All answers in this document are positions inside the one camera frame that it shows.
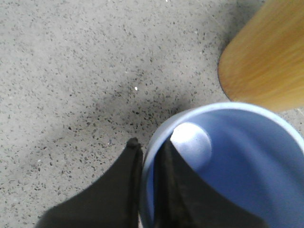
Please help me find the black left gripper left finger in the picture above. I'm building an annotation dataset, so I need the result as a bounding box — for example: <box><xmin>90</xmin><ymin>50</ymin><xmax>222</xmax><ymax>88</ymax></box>
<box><xmin>36</xmin><ymin>138</ymin><xmax>143</xmax><ymax>228</ymax></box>

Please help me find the bamboo cylinder holder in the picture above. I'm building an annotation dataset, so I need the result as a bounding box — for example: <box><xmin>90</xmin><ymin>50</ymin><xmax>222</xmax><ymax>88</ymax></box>
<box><xmin>218</xmin><ymin>0</ymin><xmax>304</xmax><ymax>112</ymax></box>

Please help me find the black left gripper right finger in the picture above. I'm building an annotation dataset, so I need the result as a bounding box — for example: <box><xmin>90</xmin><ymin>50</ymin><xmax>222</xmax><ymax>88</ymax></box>
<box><xmin>153</xmin><ymin>139</ymin><xmax>268</xmax><ymax>228</ymax></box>

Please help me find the blue plastic cup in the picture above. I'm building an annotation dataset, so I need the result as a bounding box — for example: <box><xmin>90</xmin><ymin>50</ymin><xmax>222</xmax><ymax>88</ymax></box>
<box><xmin>140</xmin><ymin>102</ymin><xmax>304</xmax><ymax>228</ymax></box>

